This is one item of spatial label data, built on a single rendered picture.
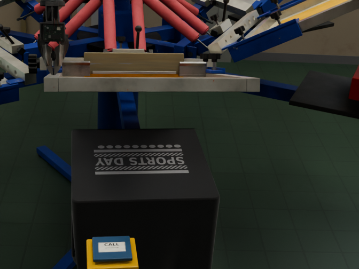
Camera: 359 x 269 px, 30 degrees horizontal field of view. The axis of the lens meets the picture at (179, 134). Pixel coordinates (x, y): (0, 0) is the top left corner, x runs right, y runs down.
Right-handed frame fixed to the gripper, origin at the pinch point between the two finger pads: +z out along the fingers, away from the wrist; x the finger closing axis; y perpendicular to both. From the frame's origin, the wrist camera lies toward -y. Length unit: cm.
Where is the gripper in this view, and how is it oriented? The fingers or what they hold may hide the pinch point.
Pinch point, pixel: (53, 70)
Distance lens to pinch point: 201.8
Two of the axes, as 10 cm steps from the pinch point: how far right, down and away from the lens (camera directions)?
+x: 9.9, -0.1, 1.6
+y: 1.6, 1.2, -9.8
